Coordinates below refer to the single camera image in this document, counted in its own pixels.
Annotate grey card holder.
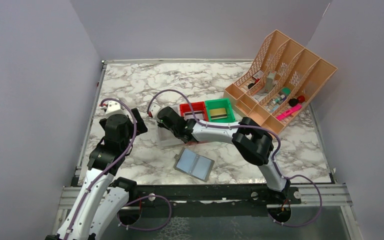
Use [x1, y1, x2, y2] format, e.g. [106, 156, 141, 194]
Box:
[173, 147, 215, 182]

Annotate silver card with stripe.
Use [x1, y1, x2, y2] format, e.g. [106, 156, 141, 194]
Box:
[183, 111, 205, 120]

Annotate grey box in organizer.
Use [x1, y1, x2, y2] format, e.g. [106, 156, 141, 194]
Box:
[263, 70, 277, 94]

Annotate green capped glue stick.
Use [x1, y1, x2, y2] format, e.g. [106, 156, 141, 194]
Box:
[274, 87, 291, 104]

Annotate pink highlighter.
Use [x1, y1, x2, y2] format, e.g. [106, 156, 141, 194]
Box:
[276, 104, 302, 121]

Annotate gold card with stripe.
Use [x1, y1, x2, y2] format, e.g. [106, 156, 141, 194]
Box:
[209, 108, 228, 120]

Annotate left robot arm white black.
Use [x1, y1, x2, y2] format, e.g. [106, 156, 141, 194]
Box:
[46, 107, 148, 240]

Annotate red plastic bin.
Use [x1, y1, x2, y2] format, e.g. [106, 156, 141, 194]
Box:
[178, 101, 212, 145]

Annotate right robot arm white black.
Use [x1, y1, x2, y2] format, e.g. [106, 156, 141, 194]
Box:
[148, 106, 291, 202]

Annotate black mounting rail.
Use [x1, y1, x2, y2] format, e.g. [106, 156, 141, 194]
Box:
[119, 183, 301, 218]

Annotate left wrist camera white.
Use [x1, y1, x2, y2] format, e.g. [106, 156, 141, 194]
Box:
[99, 98, 125, 118]

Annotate red white small box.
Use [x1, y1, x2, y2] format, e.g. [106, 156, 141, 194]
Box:
[252, 70, 264, 81]

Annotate green plastic bin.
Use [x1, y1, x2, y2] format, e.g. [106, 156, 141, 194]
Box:
[204, 98, 236, 123]

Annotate peach desk organizer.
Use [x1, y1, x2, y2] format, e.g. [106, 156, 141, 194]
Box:
[223, 30, 337, 134]

